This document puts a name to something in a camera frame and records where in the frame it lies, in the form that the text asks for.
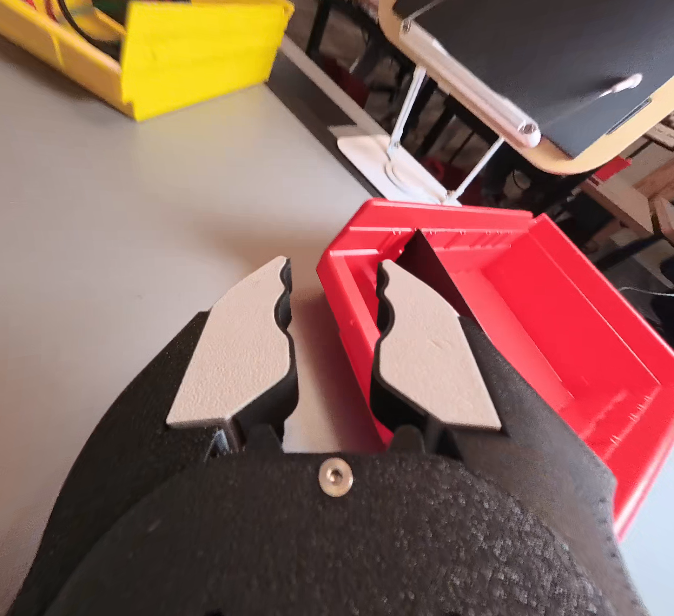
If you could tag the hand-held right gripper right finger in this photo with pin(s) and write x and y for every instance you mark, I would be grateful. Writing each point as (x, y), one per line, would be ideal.
(432, 363)

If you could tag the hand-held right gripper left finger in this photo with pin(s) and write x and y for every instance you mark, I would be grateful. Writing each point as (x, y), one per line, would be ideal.
(237, 358)

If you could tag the red plastic bin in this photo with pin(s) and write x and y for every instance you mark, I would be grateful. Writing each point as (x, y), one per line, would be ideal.
(553, 321)

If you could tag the yellow plastic bin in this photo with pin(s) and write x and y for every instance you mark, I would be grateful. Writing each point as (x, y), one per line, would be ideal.
(200, 47)

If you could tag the black divider card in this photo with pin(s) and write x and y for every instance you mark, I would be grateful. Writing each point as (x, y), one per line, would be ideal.
(426, 268)

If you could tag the white board stand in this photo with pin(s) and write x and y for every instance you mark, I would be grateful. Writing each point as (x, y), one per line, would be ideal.
(368, 153)

